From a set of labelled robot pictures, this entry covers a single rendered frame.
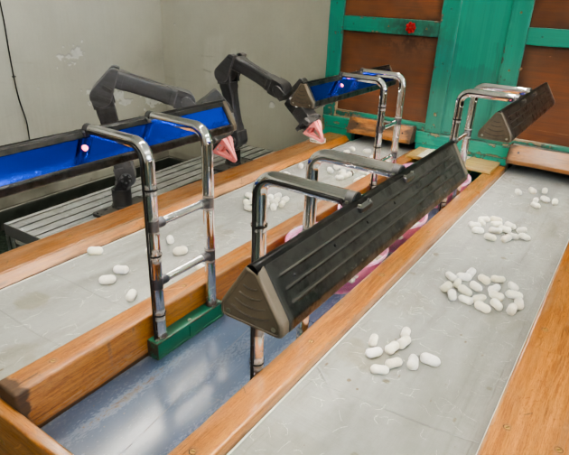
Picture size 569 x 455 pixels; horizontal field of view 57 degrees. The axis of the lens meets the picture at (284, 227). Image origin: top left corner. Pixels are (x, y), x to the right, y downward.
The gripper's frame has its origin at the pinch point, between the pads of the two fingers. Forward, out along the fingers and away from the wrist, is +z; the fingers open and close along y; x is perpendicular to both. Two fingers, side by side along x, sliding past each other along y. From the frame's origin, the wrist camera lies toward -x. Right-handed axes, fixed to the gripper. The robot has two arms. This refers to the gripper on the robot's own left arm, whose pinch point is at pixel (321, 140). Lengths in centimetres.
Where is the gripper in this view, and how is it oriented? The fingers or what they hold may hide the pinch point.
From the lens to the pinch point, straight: 197.1
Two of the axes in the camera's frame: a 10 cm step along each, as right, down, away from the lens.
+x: -5.7, 5.2, 6.4
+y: 5.6, -3.3, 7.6
